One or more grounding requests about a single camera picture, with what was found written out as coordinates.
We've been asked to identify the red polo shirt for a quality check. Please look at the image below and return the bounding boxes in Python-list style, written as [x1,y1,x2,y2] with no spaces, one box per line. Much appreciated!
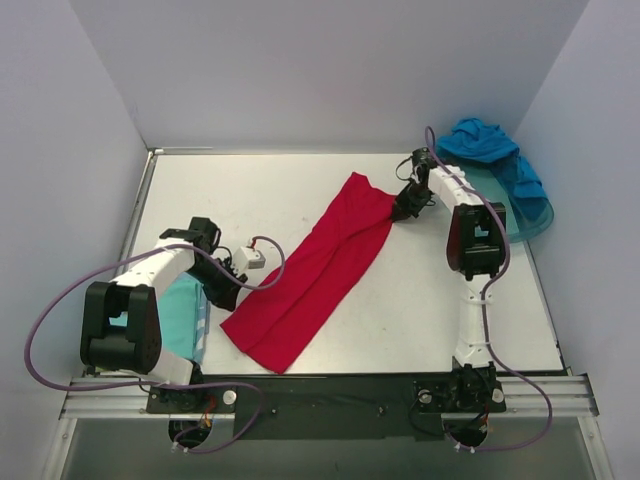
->
[221,172,394,374]

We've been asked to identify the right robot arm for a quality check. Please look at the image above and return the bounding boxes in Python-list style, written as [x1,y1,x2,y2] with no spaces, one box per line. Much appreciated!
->
[391,147,508,369]

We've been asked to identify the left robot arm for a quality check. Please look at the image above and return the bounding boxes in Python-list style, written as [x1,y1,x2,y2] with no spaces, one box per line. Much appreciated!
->
[80,217,247,412]

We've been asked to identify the folded light blue shirt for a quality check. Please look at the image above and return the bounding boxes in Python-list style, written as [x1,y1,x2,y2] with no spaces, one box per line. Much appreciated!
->
[193,283,210,364]

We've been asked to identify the folded teal shirt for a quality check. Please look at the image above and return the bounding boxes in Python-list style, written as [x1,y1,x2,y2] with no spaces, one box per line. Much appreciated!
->
[158,274,199,361]

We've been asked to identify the blue t shirt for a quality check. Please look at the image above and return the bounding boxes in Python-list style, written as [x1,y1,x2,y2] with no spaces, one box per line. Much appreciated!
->
[437,118,544,189]

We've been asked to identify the teal plastic basket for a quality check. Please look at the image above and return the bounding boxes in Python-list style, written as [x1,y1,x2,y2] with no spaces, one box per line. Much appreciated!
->
[443,157,554,244]

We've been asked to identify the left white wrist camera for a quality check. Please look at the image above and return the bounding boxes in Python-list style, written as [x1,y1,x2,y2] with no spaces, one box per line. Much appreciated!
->
[233,243,266,273]

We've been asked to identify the aluminium front rail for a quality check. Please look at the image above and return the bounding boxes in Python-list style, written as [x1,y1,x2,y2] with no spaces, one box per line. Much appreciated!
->
[60,375,599,419]

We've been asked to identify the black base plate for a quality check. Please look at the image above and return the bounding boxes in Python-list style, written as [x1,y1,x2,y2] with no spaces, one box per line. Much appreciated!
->
[146,372,506,445]

